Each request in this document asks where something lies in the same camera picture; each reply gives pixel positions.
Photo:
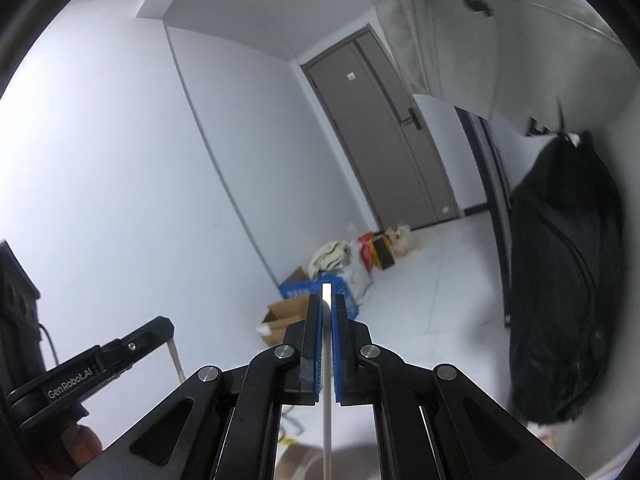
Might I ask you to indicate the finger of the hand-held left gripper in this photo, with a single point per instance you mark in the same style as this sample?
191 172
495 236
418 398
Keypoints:
140 340

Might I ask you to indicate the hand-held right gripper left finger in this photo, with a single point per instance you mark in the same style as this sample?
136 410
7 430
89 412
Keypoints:
315 350

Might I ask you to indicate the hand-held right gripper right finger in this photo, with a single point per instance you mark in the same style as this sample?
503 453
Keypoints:
340 355

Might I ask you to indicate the single pale wooden chopstick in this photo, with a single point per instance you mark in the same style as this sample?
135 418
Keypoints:
327 435
177 360

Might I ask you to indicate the white utensil holder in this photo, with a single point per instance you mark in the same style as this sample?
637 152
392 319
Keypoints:
350 466

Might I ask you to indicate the light grey shoulder bag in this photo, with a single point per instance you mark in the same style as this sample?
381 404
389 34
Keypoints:
475 50

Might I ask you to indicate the person's left hand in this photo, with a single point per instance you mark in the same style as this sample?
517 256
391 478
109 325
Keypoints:
80 445

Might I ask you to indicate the brown cardboard box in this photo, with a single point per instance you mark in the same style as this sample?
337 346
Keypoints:
280 317

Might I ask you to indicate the blue cardboard box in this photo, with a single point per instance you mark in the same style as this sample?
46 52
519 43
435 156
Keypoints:
295 292

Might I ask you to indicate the clear plastic bag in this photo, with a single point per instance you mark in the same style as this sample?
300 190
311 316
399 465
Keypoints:
357 275

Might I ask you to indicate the beige cloth heap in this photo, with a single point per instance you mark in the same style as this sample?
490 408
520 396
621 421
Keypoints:
327 257

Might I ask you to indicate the red snack bag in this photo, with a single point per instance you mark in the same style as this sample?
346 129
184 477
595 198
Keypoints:
366 252

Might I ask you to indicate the grey entrance door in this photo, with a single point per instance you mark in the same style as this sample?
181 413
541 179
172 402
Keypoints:
380 150

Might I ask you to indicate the black backpack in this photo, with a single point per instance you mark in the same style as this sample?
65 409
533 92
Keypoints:
560 285

